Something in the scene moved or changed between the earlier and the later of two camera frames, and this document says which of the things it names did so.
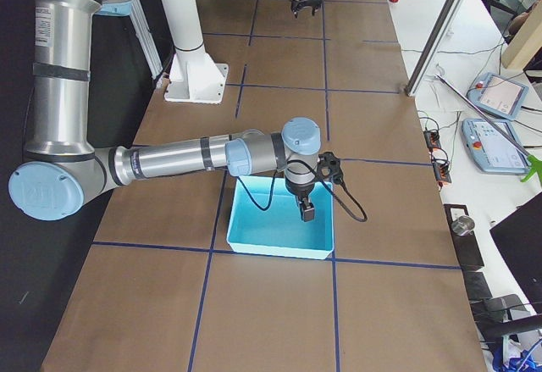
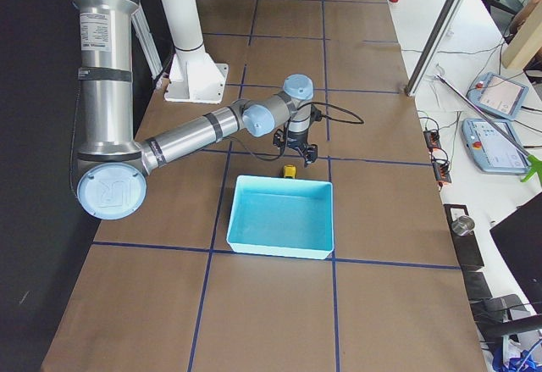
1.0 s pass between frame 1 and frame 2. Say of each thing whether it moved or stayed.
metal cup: stayed
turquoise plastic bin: stayed
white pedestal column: stayed
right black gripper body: moved
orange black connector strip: stayed
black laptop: stayed
